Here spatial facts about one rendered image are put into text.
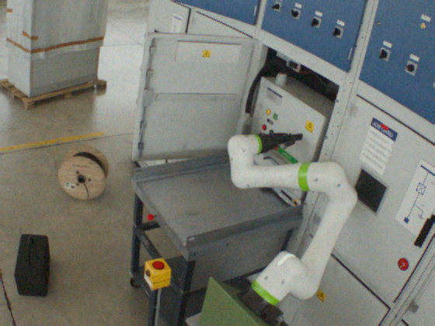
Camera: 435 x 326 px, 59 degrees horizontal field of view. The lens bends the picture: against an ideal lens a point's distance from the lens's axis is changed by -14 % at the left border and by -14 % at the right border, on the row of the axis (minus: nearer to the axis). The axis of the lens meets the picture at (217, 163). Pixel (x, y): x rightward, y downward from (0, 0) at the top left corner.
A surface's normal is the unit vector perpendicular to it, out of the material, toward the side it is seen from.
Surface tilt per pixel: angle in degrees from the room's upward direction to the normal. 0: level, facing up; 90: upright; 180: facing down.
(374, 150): 90
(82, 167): 90
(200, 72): 90
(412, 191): 90
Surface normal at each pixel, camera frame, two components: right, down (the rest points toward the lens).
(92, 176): 0.07, 0.52
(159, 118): 0.36, 0.53
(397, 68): -0.83, 0.15
